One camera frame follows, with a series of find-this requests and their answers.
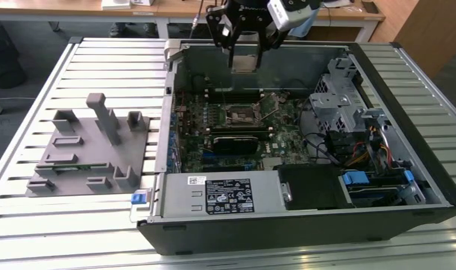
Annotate wooden cabinet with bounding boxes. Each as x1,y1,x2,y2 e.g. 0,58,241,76
369,0,456,79

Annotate silver chipset heatsink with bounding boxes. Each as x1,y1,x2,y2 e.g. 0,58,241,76
262,157,282,170

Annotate metal drive cage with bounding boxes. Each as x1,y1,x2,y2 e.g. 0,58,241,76
308,57,368,133

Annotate blue disk carrier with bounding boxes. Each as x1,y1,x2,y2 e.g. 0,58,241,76
342,170,369,186

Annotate green RAM stick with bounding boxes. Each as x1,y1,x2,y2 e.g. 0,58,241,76
52,163,95,172

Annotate grey case release handle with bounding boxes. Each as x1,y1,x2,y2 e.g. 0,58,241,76
163,39,183,61

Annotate seated person's legs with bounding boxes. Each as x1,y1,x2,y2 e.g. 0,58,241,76
108,22,157,37

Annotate wooden desk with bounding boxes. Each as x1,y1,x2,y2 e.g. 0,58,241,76
0,0,161,32
155,0,387,43

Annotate grey power supply unit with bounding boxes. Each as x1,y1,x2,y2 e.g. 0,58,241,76
151,170,289,219

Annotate black bin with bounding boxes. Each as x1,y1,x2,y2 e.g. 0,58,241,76
0,22,28,89

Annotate black PC case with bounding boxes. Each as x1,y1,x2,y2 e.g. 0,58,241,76
136,39,456,256

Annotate metal socket cover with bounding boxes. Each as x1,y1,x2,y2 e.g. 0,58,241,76
254,92,288,120

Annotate silver CPU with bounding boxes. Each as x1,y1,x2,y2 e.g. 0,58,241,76
230,55,260,74

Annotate blue case latch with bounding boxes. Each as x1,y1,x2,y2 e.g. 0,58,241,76
131,190,150,205

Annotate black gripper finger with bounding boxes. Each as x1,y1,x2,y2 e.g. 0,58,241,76
206,7,239,68
254,21,289,69

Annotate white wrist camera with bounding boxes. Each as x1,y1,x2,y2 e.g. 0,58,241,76
268,0,322,32

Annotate black RAM slot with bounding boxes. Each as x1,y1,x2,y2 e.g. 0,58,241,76
209,95,262,104
206,89,265,97

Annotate wire locking lever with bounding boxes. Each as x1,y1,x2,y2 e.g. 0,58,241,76
221,82,230,110

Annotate coloured wire bundle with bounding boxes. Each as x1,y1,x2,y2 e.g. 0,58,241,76
348,125,396,169

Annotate black installed RAM stick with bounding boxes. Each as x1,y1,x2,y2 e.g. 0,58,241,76
211,127,272,136

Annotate grey parts rack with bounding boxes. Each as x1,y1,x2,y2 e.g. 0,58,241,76
25,92,151,197

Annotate green motherboard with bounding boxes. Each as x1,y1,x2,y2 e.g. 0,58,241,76
173,89,313,173

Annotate CPU socket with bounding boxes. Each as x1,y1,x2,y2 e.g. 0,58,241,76
222,103,265,126

